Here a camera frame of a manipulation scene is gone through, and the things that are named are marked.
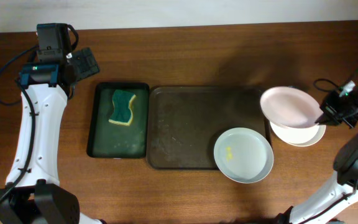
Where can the pink plate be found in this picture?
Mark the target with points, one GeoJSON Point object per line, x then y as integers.
{"type": "Point", "coordinates": [290, 107]}

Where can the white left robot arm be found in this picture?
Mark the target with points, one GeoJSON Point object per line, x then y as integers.
{"type": "Point", "coordinates": [32, 193]}

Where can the light blue plate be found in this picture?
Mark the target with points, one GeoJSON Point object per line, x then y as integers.
{"type": "Point", "coordinates": [243, 155]}

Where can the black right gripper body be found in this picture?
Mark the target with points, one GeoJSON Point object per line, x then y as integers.
{"type": "Point", "coordinates": [344, 107]}

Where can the brown serving tray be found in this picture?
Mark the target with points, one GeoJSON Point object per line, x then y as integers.
{"type": "Point", "coordinates": [185, 121]}

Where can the green and yellow sponge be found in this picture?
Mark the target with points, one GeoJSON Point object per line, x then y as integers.
{"type": "Point", "coordinates": [122, 113]}

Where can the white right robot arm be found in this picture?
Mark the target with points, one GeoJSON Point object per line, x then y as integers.
{"type": "Point", "coordinates": [341, 190]}

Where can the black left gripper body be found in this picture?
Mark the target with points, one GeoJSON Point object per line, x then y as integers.
{"type": "Point", "coordinates": [71, 62]}

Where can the black water tray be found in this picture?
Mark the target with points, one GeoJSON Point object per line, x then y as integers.
{"type": "Point", "coordinates": [112, 140]}

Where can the white plate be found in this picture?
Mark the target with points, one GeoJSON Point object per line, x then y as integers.
{"type": "Point", "coordinates": [303, 137]}

